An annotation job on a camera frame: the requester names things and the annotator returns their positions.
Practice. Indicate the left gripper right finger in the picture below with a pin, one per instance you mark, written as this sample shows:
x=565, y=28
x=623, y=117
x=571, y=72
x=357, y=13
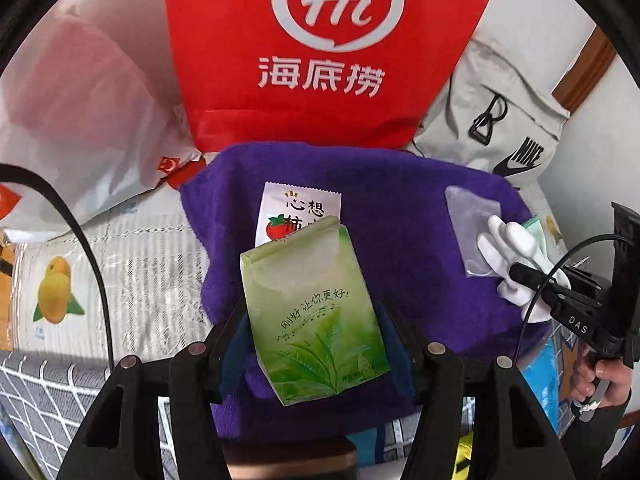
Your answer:
x=512, y=437

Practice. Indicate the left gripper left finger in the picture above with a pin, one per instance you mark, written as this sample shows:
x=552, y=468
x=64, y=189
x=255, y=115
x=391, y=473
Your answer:
x=143, y=404

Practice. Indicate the clear small plastic bag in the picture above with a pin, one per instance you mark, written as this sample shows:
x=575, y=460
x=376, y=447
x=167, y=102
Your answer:
x=468, y=214

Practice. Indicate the green tea tissue pack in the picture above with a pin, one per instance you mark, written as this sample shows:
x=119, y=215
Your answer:
x=313, y=324

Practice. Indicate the person's right hand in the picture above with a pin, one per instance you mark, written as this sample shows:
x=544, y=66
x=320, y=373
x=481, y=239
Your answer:
x=587, y=370

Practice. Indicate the yellow black pouch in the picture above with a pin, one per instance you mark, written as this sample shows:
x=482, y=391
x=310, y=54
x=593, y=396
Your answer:
x=463, y=459

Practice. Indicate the blue tissue box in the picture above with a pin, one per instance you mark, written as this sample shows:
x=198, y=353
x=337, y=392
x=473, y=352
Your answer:
x=540, y=369

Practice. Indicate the grey checked blanket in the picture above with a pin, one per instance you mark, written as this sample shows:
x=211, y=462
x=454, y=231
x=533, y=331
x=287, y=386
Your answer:
x=44, y=402

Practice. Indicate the dark green tea box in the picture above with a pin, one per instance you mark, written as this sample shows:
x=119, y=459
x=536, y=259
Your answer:
x=331, y=458

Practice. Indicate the purple fleece towel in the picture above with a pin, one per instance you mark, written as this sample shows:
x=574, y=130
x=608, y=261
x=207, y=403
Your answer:
x=393, y=204

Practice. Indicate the beige Nike waist bag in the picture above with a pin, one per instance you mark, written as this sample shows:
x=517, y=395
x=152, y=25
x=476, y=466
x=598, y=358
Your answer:
x=490, y=116

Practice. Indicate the white red snack sachet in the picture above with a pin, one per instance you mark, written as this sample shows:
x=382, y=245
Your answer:
x=286, y=208

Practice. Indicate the white Miniso plastic bag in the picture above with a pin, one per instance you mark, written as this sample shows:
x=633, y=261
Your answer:
x=79, y=112

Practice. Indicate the red paper shopping bag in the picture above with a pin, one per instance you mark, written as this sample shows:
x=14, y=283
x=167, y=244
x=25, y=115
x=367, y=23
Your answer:
x=325, y=72

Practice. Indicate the brown wooden door frame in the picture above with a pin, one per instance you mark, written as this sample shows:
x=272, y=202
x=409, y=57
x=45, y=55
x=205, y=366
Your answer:
x=592, y=63

